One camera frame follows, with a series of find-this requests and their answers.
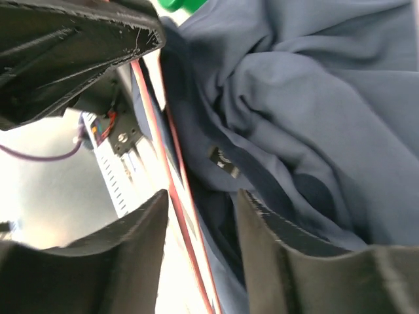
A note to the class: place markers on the blue tank top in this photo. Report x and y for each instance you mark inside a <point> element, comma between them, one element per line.
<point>311,107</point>

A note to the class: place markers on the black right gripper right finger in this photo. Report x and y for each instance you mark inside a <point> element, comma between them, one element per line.
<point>288,270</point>

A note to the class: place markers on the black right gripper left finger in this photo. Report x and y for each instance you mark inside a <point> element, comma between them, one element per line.
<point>113,270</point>

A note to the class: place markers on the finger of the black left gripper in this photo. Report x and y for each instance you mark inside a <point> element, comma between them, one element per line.
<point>51,51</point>

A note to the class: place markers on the green plastic bin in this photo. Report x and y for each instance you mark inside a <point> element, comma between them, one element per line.
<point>190,6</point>

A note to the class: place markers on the perforated white cable duct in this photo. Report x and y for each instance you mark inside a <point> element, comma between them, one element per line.
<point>119,187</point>

